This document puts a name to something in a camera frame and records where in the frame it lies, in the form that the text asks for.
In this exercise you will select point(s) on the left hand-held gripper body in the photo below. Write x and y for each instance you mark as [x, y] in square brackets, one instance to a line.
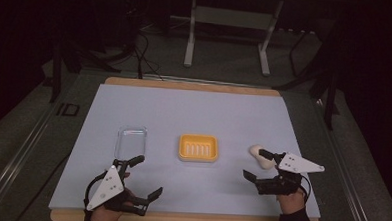
[106, 186]

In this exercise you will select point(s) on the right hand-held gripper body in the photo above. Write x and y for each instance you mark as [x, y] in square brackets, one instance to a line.
[298, 164]

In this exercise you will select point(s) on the clear plastic container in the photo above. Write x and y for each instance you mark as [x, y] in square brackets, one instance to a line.
[131, 142]

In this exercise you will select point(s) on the yellow soap dish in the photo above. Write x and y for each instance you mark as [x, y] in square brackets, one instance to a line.
[198, 148]

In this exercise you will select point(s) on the person's left hand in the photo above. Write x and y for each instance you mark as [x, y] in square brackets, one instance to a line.
[103, 216]

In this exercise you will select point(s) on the person's right hand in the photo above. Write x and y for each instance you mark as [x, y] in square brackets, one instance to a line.
[290, 203]

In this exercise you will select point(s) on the black tripod stand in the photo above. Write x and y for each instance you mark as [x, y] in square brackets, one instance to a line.
[331, 103]

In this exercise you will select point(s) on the pale blue table mat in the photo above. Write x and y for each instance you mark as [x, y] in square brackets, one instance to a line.
[200, 107]

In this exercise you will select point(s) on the white metal stand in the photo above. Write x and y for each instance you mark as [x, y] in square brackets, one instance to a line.
[233, 18]

